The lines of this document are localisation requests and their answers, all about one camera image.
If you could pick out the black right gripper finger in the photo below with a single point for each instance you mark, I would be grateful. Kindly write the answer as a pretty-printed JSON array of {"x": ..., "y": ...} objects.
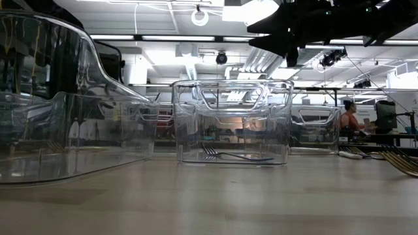
[
  {"x": 274, "y": 24},
  {"x": 277, "y": 44}
]

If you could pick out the clear plastic bin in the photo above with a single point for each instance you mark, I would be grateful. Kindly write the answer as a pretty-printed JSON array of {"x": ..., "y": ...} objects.
[
  {"x": 65, "y": 163},
  {"x": 228, "y": 130},
  {"x": 165, "y": 111},
  {"x": 315, "y": 137}
]

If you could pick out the gold fork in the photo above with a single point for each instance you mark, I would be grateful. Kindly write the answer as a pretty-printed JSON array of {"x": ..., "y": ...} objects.
[{"x": 375, "y": 153}]

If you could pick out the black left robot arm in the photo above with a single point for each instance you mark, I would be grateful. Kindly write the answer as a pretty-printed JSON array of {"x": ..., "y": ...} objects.
[{"x": 49, "y": 8}]

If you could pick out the overhead light bar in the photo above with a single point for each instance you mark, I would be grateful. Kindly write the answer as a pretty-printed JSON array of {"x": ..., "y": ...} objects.
[{"x": 179, "y": 38}]

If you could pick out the person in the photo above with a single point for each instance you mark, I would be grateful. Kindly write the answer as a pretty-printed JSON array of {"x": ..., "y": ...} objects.
[{"x": 349, "y": 120}]

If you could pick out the black computer monitor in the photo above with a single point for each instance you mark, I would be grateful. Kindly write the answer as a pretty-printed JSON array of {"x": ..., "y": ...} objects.
[{"x": 386, "y": 115}]

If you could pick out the dark background desk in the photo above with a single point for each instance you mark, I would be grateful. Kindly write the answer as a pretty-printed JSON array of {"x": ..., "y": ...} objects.
[{"x": 385, "y": 138}]

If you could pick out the silver ventilation duct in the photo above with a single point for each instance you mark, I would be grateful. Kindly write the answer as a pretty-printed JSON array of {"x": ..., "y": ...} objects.
[{"x": 261, "y": 62}]

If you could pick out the black ceiling camera cluster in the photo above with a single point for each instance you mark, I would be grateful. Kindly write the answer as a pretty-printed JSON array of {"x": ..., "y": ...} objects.
[{"x": 330, "y": 58}]

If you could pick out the black background rig frame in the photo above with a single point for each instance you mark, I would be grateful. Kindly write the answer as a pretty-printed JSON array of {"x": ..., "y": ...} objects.
[{"x": 313, "y": 88}]

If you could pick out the black hanging camera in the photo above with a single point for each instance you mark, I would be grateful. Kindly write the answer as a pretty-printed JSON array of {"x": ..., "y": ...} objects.
[{"x": 221, "y": 58}]

